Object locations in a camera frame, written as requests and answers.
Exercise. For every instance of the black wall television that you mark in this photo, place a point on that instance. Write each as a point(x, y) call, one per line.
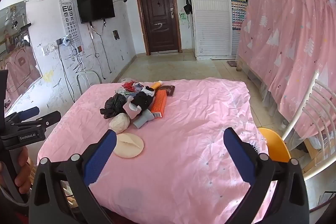
point(94, 3)

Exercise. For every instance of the orange box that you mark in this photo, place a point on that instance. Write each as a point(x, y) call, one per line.
point(158, 104)

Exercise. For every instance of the black cloth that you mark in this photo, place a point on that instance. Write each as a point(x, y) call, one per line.
point(141, 99)

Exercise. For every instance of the metal frame chair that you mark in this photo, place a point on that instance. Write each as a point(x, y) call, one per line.
point(88, 74)

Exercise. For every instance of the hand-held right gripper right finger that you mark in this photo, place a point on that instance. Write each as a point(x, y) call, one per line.
point(237, 158)

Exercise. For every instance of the round beige pad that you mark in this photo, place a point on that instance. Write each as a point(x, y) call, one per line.
point(130, 145)

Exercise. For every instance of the wall power outlet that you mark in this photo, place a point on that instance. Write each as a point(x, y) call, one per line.
point(47, 49)

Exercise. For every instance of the yellow chair seat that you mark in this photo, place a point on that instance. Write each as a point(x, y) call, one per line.
point(273, 145)

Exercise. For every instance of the pink tablecloth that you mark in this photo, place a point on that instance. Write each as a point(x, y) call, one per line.
point(183, 134)

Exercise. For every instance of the small door mat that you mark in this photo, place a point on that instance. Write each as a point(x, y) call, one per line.
point(232, 63)

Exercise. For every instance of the eye chart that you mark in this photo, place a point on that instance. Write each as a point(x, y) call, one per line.
point(69, 22)

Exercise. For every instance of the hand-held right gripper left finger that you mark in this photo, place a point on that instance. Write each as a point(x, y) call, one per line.
point(101, 158)

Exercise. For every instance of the colourful grid poster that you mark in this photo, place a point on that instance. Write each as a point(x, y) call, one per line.
point(237, 11)

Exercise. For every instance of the black plastic bag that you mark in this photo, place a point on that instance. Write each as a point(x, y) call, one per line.
point(113, 106)

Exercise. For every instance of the orange bottle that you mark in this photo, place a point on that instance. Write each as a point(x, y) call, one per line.
point(157, 85)

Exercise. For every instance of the person's left hand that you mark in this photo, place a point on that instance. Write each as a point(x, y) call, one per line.
point(23, 163)

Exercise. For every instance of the dark wall box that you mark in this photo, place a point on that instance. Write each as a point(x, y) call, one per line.
point(116, 34)

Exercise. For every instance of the pink item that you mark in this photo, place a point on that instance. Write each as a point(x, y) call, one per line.
point(131, 109)

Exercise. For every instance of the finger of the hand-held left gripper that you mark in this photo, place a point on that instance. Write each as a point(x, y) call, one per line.
point(29, 110)
point(47, 117)

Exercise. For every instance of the red wrapper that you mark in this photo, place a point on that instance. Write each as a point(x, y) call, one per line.
point(128, 85)

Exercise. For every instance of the pink tree-print curtain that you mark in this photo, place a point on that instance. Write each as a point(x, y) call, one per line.
point(288, 43)

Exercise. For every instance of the white slatted chair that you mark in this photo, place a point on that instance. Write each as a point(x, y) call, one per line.
point(311, 119)

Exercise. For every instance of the white louvered wardrobe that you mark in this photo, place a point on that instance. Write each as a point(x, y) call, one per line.
point(212, 14)

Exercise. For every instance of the brown snack packet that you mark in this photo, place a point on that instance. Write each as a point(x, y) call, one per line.
point(169, 88)

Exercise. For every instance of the white paper ball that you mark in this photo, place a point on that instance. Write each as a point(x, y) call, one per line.
point(120, 122)

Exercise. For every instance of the white patterned wrapper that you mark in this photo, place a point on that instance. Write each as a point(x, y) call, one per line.
point(140, 87)

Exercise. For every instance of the brown door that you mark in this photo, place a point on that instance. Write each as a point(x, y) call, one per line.
point(157, 16)

